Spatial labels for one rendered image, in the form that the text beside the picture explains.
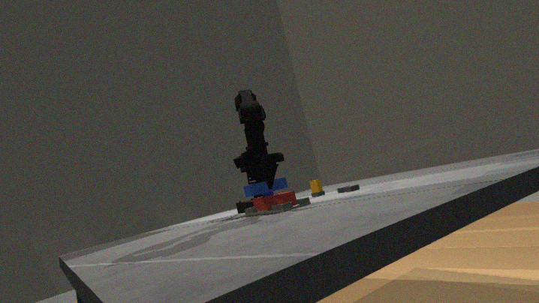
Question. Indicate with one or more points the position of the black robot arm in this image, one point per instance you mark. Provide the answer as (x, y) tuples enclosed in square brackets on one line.
[(252, 115)]

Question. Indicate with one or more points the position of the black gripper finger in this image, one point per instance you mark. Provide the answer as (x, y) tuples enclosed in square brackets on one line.
[(258, 175), (269, 174)]

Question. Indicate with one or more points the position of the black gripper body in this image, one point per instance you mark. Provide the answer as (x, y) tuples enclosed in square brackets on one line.
[(265, 159)]

